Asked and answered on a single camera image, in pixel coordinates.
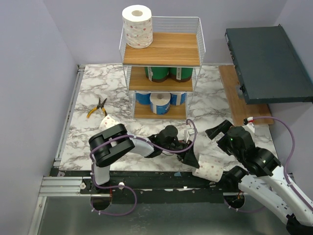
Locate green roll front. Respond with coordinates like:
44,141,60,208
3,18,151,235
169,67,193,82

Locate wooden board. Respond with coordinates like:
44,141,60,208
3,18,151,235
218,65,275,126

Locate pink dotted roll front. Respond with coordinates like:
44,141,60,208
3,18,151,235
192,154,224,182

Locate dark green metal box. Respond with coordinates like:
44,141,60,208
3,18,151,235
224,25,313,104

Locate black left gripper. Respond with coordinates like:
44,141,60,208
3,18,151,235
162,140,200,168

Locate green roll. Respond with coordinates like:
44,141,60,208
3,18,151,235
144,67,169,83
169,67,193,82

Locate pink dotted roll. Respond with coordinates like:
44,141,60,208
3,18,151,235
122,5,153,49
99,115,121,131
192,154,224,182

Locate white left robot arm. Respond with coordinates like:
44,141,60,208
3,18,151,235
89,124,200,193

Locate yellow handled pliers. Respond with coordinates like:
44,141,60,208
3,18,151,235
87,98,107,118

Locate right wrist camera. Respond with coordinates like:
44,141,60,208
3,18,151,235
243,117,255,134

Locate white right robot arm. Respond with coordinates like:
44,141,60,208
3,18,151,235
205,120,313,235

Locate green roll back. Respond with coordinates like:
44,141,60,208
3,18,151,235
144,67,169,83

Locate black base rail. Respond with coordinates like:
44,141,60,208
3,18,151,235
49,168,244,205

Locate blue paper roll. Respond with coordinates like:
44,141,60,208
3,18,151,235
170,92,187,106

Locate white wire wooden shelf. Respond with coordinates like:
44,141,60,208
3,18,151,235
119,16,206,119

